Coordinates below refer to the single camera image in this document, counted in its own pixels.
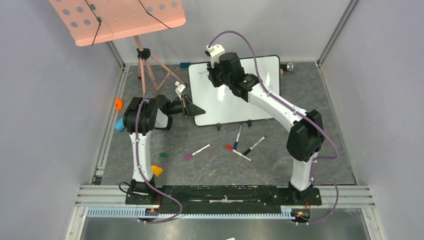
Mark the black capped whiteboard marker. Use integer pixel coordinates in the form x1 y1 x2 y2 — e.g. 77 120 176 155
242 135 266 156

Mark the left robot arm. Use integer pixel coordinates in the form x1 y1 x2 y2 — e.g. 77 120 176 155
123 94 206 205

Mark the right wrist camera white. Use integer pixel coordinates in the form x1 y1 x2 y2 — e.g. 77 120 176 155
206 44 226 68

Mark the pink music stand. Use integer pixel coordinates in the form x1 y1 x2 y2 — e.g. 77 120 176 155
48 0 188 100

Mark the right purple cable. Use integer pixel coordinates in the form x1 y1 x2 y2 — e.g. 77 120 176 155
207 30 340 227

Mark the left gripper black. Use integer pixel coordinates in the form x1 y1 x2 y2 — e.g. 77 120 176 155
166 94 206 118

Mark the black microphone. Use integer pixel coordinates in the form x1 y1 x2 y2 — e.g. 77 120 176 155
280 62 294 73

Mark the white whiteboard black frame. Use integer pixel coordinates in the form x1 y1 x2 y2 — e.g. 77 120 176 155
188 55 281 127

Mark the orange piece left edge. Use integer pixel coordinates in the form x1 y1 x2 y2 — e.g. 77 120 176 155
114 98 124 111

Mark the blue cylinder tube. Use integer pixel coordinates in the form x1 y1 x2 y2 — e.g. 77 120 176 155
114 118 125 132

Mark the red capped whiteboard marker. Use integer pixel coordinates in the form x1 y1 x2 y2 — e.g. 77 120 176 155
225 144 253 162

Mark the yellow stepped block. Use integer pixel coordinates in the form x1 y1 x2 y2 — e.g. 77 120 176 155
151 165 164 177

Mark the blue lego brick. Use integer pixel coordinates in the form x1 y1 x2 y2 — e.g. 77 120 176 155
179 62 192 69

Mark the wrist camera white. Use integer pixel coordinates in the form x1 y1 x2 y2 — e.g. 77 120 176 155
206 44 226 68
175 81 187 100

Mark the blue capped whiteboard marker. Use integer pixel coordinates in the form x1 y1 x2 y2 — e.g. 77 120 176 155
233 124 243 150

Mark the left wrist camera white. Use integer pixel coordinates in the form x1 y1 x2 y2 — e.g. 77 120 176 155
175 81 187 100

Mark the magenta capped whiteboard marker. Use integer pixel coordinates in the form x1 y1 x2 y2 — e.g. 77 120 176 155
184 143 211 161

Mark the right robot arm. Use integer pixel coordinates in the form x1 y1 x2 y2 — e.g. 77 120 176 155
205 49 325 204

